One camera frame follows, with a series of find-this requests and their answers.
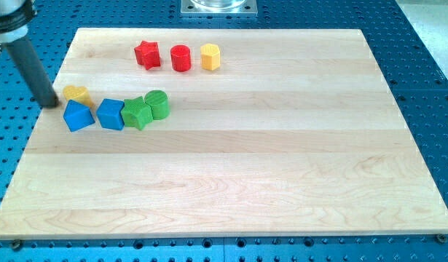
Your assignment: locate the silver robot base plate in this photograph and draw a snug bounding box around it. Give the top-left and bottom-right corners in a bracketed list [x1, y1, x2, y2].
[180, 0, 258, 16]

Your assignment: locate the red star block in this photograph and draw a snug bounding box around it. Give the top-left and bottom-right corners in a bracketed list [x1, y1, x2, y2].
[134, 41, 161, 70]

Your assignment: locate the board corner screw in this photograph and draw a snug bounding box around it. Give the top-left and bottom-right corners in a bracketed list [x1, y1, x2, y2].
[9, 239, 24, 252]
[435, 234, 447, 244]

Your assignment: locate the light wooden board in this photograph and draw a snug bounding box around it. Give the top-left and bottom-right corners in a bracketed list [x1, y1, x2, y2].
[0, 28, 448, 240]

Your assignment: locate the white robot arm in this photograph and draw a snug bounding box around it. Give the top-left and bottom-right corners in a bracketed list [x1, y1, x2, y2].
[0, 0, 58, 108]

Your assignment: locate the red cylinder block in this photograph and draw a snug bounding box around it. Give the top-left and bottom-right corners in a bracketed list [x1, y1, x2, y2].
[170, 44, 192, 72]

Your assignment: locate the green star block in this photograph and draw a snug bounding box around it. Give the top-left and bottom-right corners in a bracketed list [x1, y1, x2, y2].
[121, 96, 153, 130]

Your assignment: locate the blue cube block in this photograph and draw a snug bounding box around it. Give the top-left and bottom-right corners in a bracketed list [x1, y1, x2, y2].
[96, 98, 125, 130]

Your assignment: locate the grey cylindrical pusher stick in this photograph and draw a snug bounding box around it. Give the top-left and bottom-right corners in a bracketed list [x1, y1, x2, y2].
[4, 36, 58, 108]

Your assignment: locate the yellow heart block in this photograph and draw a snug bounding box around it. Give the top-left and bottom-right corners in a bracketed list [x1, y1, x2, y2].
[63, 85, 94, 108]

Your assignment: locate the blue triangle block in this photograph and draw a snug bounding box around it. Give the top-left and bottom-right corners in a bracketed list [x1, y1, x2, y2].
[63, 100, 95, 132]

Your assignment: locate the right board corner screw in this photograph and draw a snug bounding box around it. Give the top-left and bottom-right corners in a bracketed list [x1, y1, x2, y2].
[435, 234, 447, 244]

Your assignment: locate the left board corner screw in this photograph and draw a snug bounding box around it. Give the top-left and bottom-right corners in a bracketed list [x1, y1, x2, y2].
[9, 239, 24, 252]

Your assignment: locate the green cylinder block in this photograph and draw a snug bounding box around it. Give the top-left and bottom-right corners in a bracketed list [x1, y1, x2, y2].
[144, 90, 170, 120]

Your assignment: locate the yellow hexagon block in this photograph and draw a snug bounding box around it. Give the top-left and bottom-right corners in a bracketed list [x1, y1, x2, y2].
[200, 44, 221, 71]

